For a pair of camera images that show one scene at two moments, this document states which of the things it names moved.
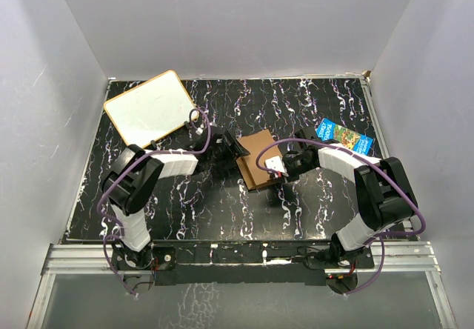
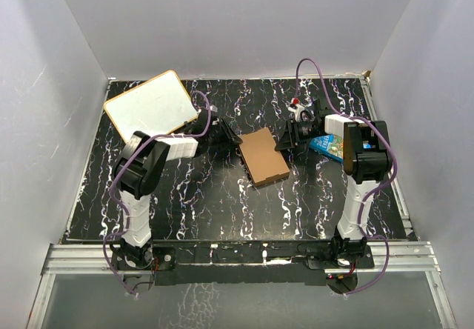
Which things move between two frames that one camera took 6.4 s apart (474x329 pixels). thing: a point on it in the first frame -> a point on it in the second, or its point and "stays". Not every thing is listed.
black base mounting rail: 238,262 stays
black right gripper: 289,178 -> 286,141
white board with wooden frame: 150,110 stays
